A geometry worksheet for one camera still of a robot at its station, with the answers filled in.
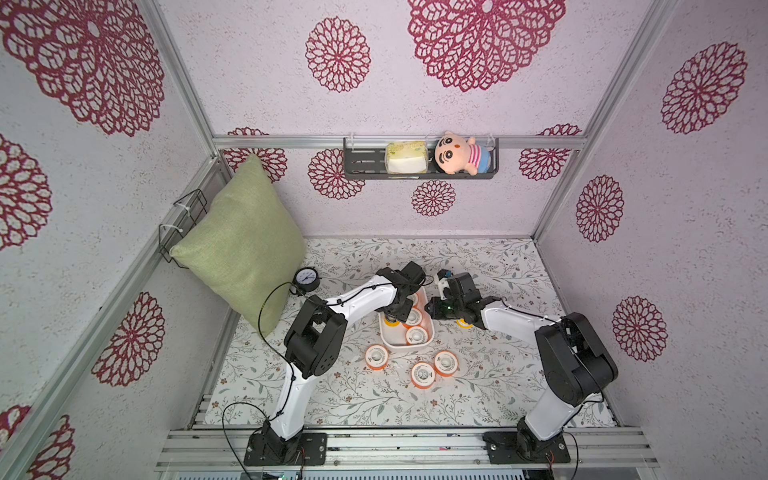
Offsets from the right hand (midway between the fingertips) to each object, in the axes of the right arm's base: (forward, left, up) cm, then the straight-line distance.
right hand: (424, 303), depth 94 cm
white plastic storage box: (-9, +9, -5) cm, 14 cm away
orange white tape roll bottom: (-21, +1, -6) cm, 21 cm away
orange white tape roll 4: (-16, +15, -5) cm, 22 cm away
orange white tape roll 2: (-8, +3, -6) cm, 10 cm away
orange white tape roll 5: (-17, -6, -6) cm, 19 cm away
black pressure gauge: (+11, +41, -3) cm, 43 cm away
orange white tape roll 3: (-6, +4, +12) cm, 14 cm away
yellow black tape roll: (-5, +10, -5) cm, 12 cm away
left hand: (-2, +10, -1) cm, 10 cm away
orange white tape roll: (-2, +3, -4) cm, 6 cm away
